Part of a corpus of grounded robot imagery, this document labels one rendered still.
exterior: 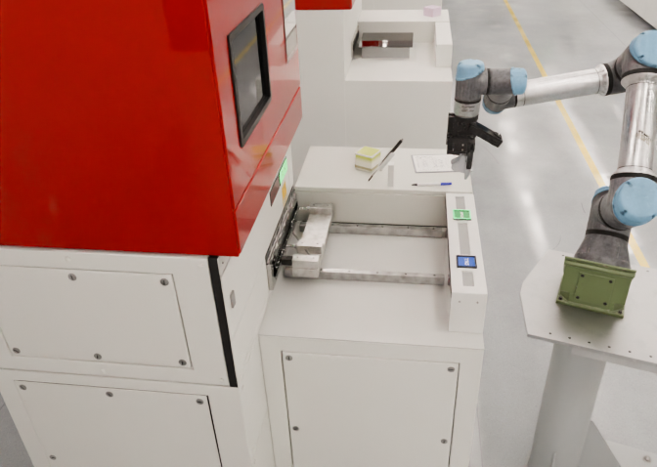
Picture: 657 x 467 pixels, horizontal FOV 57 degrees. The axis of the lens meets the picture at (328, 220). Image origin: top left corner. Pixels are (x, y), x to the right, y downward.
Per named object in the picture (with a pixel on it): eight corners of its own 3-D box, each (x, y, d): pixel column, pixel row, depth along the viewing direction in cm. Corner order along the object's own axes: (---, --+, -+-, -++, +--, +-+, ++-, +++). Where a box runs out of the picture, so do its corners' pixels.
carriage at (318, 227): (292, 276, 188) (291, 269, 187) (311, 216, 219) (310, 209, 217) (318, 277, 187) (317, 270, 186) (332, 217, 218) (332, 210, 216)
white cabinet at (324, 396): (280, 510, 213) (257, 336, 171) (320, 326, 295) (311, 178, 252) (464, 530, 205) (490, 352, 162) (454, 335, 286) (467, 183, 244)
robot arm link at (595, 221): (620, 242, 179) (629, 199, 181) (639, 236, 166) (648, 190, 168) (579, 233, 181) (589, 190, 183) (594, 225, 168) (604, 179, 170)
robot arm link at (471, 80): (489, 65, 165) (458, 66, 166) (485, 104, 171) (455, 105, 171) (485, 57, 172) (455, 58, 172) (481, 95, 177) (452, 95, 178)
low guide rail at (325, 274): (284, 276, 193) (284, 270, 192) (285, 274, 195) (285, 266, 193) (444, 285, 187) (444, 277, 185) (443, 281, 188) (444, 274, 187)
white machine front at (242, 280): (230, 387, 154) (207, 258, 133) (289, 220, 223) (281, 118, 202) (241, 388, 154) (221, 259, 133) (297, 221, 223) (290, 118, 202)
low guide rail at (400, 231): (299, 232, 216) (299, 225, 214) (300, 229, 218) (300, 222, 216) (441, 237, 209) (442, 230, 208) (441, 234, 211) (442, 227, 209)
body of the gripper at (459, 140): (445, 146, 187) (448, 108, 180) (473, 147, 186) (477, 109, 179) (446, 156, 180) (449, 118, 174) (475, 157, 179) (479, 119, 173)
